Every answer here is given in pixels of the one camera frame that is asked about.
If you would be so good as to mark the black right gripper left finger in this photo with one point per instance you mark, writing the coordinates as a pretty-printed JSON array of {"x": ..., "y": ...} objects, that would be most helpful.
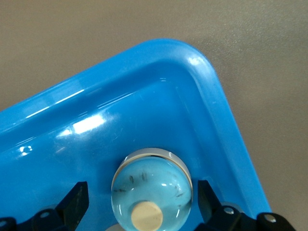
[{"x": 65, "y": 214}]

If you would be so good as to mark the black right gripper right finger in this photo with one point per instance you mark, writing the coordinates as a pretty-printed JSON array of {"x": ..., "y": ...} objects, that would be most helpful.
[{"x": 216, "y": 216}]

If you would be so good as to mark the blue plastic tray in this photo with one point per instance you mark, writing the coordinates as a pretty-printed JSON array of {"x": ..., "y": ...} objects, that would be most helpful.
[{"x": 72, "y": 168}]

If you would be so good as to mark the light blue call bell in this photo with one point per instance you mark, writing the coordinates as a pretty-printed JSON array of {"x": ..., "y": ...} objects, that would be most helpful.
[{"x": 154, "y": 187}]

